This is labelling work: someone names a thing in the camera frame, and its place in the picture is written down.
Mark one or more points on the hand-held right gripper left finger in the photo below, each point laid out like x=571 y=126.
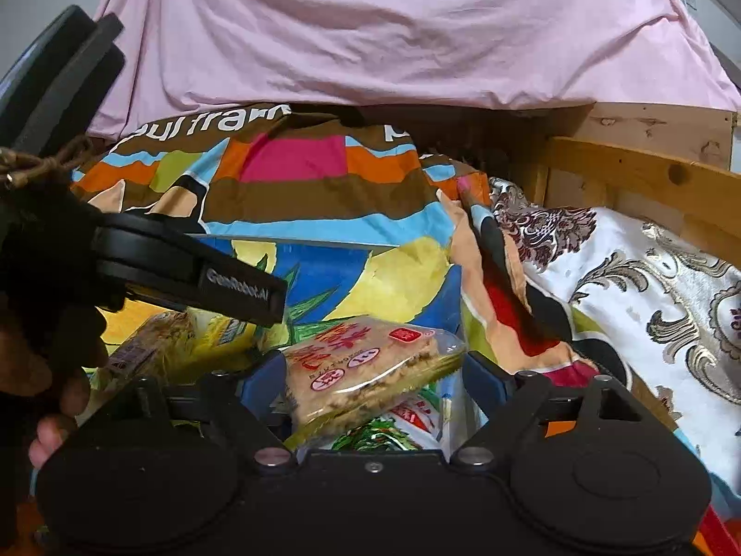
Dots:
x=263 y=394

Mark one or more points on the pink sheet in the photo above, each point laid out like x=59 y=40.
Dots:
x=376 y=29

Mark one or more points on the floral satin quilt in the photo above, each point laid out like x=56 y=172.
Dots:
x=637 y=301

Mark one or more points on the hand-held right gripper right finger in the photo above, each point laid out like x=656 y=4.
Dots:
x=486 y=391

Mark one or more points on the dark cloth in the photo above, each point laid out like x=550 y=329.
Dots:
x=40 y=243

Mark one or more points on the person's left hand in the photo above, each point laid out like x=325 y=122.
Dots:
x=63 y=411

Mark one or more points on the dinosaur print tin box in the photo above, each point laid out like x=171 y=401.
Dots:
x=347 y=284

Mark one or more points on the yellow snack packet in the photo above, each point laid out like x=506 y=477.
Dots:
x=226 y=333

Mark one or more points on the red print cracker packet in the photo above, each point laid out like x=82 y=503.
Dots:
x=370 y=370

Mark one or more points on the wooden bed end panel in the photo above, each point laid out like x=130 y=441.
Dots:
x=648 y=127

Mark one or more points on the wooden bed frame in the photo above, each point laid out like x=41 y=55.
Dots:
x=637 y=174

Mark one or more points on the colourful printed blanket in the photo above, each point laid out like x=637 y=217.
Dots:
x=324 y=185

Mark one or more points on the green and white snack packet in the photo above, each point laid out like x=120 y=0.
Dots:
x=405 y=425

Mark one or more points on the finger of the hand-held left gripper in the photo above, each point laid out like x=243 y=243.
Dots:
x=231 y=289

